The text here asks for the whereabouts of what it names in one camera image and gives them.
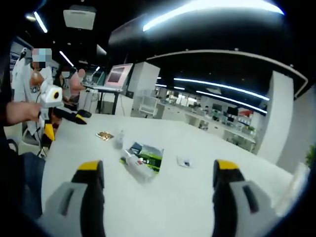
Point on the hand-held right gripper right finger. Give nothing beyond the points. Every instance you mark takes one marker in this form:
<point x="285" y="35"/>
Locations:
<point x="242" y="207"/>

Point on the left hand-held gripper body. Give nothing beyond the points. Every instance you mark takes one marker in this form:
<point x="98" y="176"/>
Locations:
<point x="50" y="96"/>

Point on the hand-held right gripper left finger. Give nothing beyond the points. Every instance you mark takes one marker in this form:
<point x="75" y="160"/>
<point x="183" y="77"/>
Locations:
<point x="74" y="205"/>

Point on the gold skincare sachet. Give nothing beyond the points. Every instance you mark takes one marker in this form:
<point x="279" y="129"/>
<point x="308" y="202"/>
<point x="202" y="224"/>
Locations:
<point x="105" y="135"/>

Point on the white skincare tube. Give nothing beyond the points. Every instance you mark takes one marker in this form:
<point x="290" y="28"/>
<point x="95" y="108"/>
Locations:
<point x="291" y="190"/>

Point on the small white skincare sachet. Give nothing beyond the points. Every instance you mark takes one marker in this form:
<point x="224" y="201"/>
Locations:
<point x="184" y="161"/>

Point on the green landscape skincare sachet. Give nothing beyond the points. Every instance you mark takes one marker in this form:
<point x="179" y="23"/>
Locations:
<point x="153" y="158"/>

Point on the person's left hand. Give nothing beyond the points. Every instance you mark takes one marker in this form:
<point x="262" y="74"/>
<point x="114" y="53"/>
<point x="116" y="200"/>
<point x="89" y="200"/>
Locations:
<point x="30" y="112"/>

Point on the black pouch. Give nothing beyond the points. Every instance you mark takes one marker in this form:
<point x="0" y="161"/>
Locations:
<point x="84" y="113"/>

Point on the white chair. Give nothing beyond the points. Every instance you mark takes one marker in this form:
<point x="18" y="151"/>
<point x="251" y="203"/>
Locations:
<point x="27" y="138"/>

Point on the black-legged standing desk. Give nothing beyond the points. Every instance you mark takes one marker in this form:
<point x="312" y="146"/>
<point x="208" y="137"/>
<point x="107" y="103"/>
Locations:
<point x="103" y="88"/>

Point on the person's blue jeans leg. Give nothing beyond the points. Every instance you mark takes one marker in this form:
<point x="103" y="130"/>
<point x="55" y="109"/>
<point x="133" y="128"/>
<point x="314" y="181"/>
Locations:
<point x="33" y="185"/>

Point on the pink-framed monitor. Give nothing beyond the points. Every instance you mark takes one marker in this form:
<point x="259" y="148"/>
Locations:
<point x="118" y="75"/>

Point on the small black box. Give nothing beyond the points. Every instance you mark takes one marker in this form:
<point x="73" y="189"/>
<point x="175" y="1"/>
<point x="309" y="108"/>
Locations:
<point x="130" y="94"/>

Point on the white ceiling air conditioner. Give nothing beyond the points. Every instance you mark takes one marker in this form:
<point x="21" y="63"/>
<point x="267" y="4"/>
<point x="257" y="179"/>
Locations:
<point x="79" y="17"/>

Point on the row of white counters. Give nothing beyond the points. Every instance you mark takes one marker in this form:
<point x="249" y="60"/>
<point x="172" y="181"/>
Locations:
<point x="222" y="121"/>

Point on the long ceiling light strip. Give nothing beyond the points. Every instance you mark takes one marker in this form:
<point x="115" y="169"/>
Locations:
<point x="209" y="10"/>

